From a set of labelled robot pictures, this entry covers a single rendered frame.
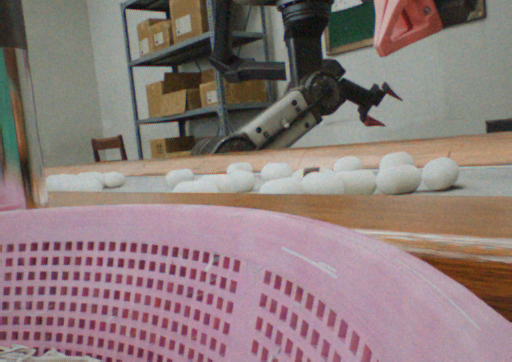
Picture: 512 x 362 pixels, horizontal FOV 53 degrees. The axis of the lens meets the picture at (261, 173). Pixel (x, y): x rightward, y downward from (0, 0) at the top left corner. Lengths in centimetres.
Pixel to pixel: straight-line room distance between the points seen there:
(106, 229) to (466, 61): 247
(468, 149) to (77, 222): 39
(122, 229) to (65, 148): 531
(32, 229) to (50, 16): 547
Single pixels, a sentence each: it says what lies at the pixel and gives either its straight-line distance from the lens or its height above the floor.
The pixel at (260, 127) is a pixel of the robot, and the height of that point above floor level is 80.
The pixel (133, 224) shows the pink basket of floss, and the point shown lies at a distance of 16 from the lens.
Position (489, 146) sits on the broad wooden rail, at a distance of 50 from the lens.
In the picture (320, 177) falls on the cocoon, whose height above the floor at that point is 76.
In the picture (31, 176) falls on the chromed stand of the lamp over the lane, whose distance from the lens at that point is 22.
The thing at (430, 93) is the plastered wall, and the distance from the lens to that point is 268.
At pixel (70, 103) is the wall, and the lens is 553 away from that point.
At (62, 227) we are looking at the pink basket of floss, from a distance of 18.
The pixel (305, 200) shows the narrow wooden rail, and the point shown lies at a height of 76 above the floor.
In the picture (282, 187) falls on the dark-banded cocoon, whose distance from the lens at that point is 31.
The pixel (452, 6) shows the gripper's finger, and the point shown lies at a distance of 54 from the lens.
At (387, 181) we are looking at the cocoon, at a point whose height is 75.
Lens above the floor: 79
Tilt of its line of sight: 4 degrees down
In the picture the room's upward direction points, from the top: 6 degrees counter-clockwise
